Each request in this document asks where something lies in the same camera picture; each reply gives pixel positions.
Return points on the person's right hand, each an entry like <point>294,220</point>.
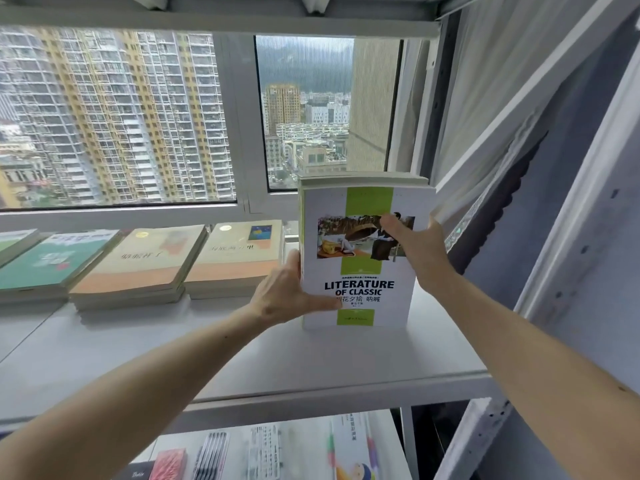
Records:
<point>427,257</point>

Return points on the person's left hand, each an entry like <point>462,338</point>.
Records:
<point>282,297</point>

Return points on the cream orange blue-picture books stack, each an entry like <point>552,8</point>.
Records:
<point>235,259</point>

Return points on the white green stripe books stack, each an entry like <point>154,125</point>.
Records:
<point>365,299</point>

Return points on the white metal shelf rack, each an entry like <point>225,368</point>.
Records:
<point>350,364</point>

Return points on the cream orange cover books stack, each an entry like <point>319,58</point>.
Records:
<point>140,264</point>

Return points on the teal cover books stack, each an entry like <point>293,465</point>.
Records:
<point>50,264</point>

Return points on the green cover books stack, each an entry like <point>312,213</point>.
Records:
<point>15,242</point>

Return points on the person's right forearm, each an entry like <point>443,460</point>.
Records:
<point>540,374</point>

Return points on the person's left forearm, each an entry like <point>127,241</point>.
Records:
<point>140,394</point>

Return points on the low tan office building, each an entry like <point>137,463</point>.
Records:
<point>320,157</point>

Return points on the white printed paper card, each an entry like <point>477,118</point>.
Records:
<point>263,452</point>

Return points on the beige high-rise building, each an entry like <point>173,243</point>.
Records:
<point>372,104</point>

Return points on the colourful printed booklet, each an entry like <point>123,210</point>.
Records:
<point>352,449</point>

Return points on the clear pack of pens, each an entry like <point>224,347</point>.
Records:
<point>211,457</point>

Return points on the grey hanging fabric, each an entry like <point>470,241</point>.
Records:
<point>500,94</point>

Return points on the pink eraser pack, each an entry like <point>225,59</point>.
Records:
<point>169,465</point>

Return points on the dark grey notebook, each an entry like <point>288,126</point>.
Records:
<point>135,472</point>

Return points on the green mountain ridge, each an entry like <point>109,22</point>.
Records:
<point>305,59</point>

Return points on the white yellow apartment tower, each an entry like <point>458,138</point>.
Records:
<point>110,114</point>

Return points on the white window frame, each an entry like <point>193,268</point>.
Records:
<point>240,119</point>

